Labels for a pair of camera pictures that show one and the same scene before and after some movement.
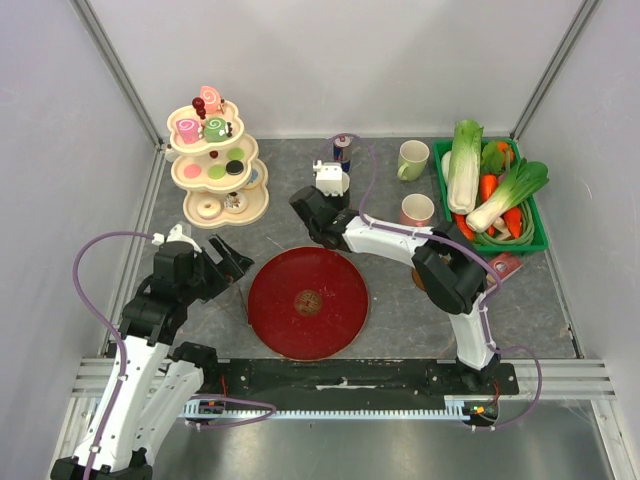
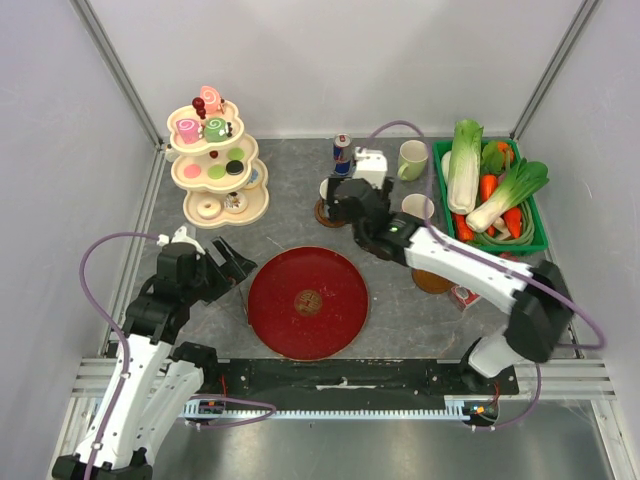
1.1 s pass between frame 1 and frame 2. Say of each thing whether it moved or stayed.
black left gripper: stayed
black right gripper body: moved
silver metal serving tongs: stayed
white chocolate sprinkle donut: stayed
